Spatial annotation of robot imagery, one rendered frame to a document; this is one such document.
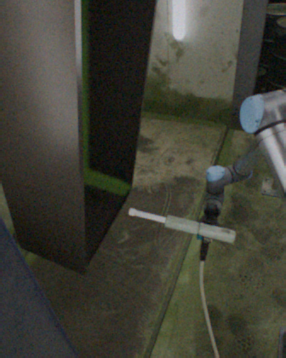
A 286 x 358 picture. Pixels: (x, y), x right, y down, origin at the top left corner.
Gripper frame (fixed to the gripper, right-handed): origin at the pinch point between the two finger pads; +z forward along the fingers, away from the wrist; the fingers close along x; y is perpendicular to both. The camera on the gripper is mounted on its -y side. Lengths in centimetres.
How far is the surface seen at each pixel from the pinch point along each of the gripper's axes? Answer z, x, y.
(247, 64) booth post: -190, -2, -30
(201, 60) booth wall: -192, 40, -29
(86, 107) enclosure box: -30, 71, -39
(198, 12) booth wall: -187, 45, -71
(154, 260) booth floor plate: -25, 30, 56
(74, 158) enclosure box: 32, 40, -50
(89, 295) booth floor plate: 9, 59, 61
